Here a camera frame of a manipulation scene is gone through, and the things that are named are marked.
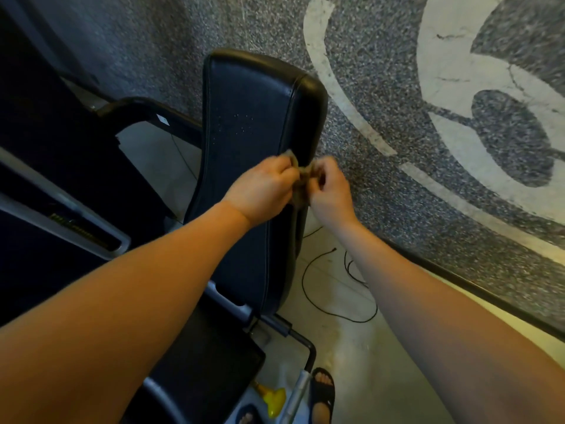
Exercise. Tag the person's right hand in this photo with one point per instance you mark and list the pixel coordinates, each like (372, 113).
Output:
(333, 198)

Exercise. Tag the person's left hand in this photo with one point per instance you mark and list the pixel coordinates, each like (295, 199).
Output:
(258, 189)

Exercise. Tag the person's right thumb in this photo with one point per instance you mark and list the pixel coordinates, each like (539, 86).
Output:
(312, 189)

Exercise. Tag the person's left thumb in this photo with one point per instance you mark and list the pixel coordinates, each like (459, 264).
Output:
(289, 164)

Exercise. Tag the olive brown cleaning cloth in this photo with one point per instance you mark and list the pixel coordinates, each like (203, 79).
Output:
(302, 183)

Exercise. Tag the person's right forearm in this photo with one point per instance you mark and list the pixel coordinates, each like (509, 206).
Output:
(441, 335)

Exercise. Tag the person's left forearm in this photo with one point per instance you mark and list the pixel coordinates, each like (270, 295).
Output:
(119, 313)

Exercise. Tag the black padded bench backrest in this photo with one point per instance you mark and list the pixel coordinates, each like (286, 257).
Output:
(247, 127)

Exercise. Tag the white sticker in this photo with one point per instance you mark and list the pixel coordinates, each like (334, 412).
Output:
(163, 120)

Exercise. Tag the black bench support tube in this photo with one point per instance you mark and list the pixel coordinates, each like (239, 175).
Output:
(293, 333)

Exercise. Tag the black slide sandal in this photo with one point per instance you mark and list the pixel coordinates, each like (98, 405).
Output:
(321, 395)
(248, 415)

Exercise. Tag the black padded bench seat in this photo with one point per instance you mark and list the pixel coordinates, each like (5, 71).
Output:
(207, 370)

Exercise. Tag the silver metal bar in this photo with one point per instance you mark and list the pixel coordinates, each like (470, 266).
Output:
(295, 399)

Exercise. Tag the yellow plastic bottle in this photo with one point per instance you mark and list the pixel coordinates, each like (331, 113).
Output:
(272, 399)

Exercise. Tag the grey metal machine rail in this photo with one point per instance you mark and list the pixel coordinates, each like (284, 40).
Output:
(66, 216)

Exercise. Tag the black gym machine frame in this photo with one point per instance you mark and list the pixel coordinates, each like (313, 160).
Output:
(48, 127)

